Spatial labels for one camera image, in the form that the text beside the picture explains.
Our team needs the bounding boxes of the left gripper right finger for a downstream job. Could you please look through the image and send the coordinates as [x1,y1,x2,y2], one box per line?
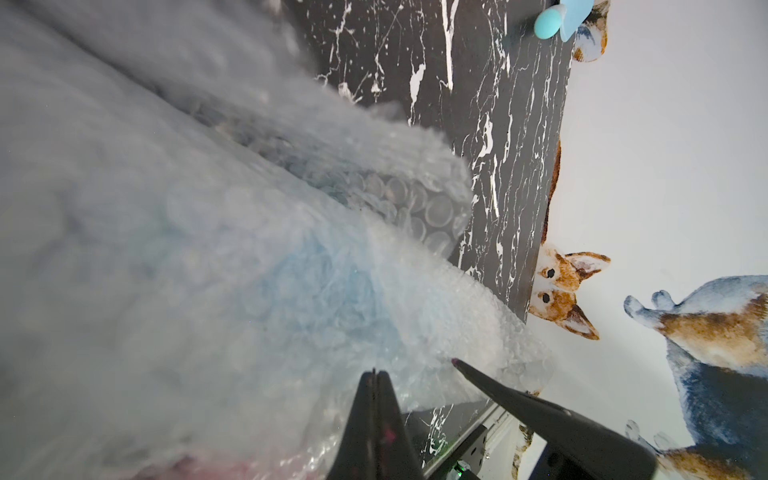
[374,371,424,480]

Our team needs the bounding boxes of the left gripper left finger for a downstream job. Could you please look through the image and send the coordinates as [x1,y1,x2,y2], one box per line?
[327,370,377,480]

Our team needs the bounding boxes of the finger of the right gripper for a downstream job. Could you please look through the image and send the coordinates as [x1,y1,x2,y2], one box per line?
[452,358,657,479]

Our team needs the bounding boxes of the bubble wrap sheet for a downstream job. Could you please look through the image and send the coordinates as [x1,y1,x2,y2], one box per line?
[133,436,339,480]
[1,1,552,479]

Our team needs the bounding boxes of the blue wine bottle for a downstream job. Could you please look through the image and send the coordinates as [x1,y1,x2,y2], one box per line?
[125,227,403,373]

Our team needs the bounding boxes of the teal garden trowel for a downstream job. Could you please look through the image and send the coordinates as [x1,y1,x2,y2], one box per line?
[534,0,595,42]

